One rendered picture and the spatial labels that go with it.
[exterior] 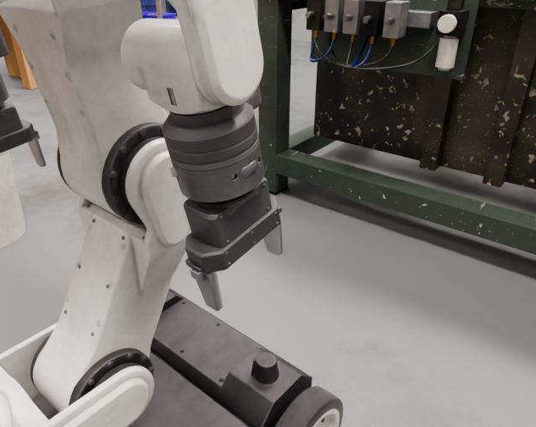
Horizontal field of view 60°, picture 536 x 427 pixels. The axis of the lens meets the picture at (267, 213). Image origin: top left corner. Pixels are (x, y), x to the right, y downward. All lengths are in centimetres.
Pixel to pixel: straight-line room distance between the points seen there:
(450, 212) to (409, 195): 14
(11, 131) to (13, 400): 41
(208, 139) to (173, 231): 28
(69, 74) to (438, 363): 103
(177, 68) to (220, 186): 11
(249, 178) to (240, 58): 11
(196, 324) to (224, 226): 58
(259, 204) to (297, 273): 99
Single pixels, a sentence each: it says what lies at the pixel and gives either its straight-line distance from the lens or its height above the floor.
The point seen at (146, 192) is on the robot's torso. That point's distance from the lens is 62.
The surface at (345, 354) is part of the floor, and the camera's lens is 123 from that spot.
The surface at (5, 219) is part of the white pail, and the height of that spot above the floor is 10.
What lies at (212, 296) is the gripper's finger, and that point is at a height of 55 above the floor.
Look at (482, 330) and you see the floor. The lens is 140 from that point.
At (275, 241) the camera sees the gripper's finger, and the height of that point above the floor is 57.
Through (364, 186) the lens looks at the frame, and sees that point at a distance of 169.
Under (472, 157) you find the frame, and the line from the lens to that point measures 177.
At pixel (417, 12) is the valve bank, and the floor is 74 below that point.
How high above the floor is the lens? 88
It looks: 29 degrees down
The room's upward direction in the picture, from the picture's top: straight up
